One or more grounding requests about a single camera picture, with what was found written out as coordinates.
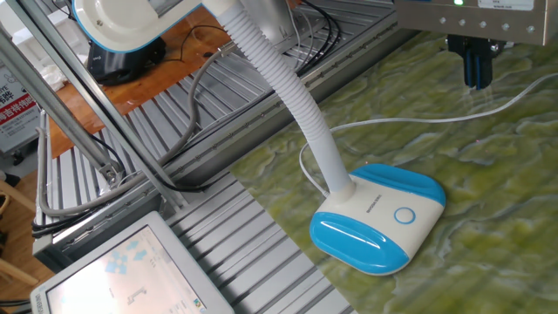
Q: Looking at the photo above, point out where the white crumpled tissue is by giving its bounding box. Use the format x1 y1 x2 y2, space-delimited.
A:
38 63 71 92

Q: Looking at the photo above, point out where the green marble pattern mat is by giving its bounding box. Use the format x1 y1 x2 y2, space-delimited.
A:
229 28 558 314

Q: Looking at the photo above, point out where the white sign with red band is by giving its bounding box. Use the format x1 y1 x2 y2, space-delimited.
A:
0 65 43 154

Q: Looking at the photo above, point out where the wooden chair frame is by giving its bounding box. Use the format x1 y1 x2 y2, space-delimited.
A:
0 178 40 287

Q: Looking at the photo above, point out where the aluminium frame post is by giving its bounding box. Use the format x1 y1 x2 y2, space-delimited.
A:
6 0 189 209
0 25 126 187

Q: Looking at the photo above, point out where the silver Schunk gripper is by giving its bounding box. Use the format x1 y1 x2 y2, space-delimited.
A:
394 0 558 91

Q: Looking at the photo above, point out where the thick grey cable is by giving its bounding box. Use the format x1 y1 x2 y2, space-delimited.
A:
35 43 239 219

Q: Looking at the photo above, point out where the grey teach pendant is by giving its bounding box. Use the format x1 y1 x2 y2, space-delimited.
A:
29 211 236 314

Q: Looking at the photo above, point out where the black cable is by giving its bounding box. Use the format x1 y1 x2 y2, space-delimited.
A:
285 0 345 78

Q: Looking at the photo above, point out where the blue and white desk lamp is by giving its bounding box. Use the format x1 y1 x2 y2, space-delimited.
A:
71 0 447 276

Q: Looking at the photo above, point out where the white lamp power cord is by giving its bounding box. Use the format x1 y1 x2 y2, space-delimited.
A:
298 72 558 198

